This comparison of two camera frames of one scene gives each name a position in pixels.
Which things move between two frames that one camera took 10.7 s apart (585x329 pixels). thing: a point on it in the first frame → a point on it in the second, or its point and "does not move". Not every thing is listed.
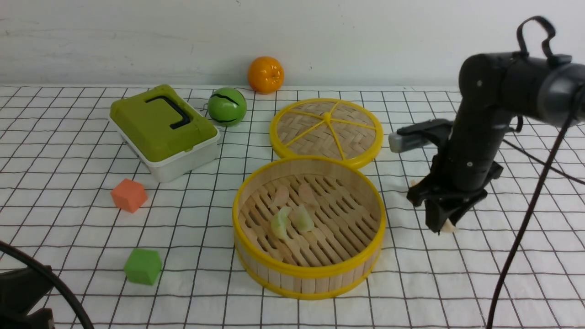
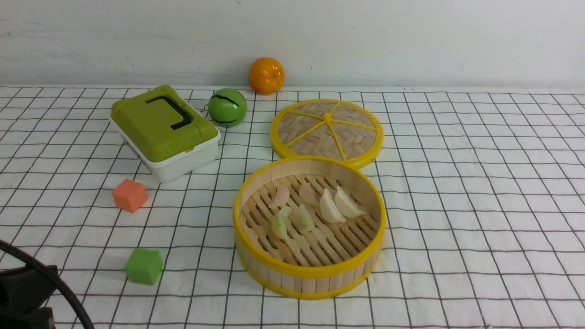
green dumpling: x=279 y=222 does not move
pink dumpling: x=306 y=193 does not move
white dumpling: x=449 y=227 → x=330 y=209
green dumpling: x=301 y=219 does not move
